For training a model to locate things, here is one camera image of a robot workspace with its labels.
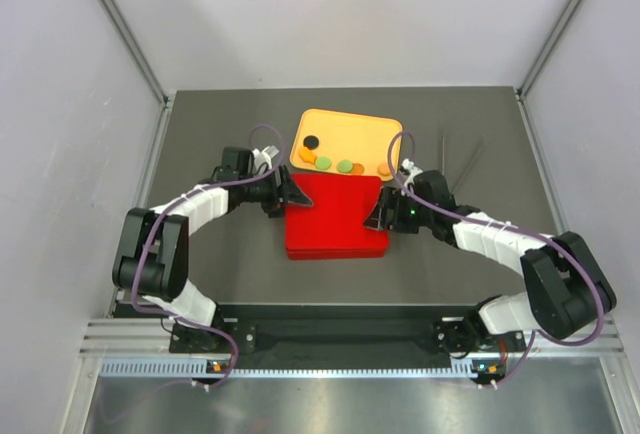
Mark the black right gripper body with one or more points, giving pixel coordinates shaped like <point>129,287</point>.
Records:
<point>408,215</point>

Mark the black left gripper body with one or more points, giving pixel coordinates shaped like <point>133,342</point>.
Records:
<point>269,195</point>

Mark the red box lid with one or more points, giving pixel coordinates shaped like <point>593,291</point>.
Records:
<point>333,226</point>

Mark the metal tongs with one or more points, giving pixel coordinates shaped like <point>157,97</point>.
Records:
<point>456,166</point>

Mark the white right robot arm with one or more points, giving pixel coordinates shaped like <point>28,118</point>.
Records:
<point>565,288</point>

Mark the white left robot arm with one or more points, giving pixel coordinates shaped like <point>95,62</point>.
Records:
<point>152,257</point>

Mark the green sandwich cookie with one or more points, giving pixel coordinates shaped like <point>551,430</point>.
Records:
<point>323,163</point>
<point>344,166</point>

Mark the brown chip cookie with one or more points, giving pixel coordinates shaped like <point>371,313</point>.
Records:
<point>357,169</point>

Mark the black sandwich cookie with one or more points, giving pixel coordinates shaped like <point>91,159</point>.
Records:
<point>311,142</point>

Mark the yellow tray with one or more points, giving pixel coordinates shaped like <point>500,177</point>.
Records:
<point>367,140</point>

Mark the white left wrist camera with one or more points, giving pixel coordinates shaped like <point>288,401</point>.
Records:
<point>265,158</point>

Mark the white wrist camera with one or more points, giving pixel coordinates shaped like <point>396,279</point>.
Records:
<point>265,158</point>
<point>409,169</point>

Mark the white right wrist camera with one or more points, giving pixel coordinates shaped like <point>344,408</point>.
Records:
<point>409,169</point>

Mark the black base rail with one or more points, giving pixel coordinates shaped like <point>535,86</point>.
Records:
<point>332,337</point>

